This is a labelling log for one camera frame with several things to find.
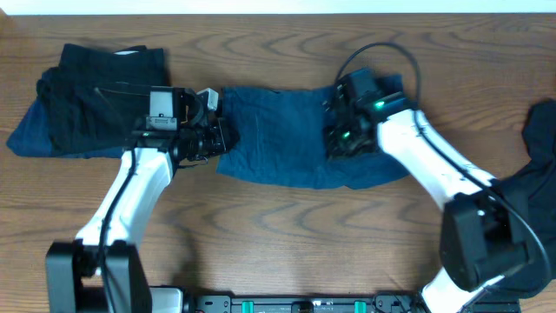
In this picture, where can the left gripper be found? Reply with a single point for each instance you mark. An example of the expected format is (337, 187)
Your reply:
(220, 138)

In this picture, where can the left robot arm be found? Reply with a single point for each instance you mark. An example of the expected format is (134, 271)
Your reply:
(100, 270)

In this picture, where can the black garment at right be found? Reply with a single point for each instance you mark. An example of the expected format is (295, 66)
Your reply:
(537, 179)

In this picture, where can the folded black shorts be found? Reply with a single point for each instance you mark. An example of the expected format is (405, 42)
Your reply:
(93, 99)

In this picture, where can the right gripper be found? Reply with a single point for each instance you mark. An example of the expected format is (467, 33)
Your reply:
(333, 123)

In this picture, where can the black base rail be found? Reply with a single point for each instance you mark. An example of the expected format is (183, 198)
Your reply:
(304, 304)

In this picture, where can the blue denim shorts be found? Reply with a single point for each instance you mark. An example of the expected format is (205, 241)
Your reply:
(281, 143)

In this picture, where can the folded navy shorts underneath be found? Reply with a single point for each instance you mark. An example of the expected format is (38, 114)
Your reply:
(31, 138)

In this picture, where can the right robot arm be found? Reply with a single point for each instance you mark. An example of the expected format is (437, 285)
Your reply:
(485, 233)

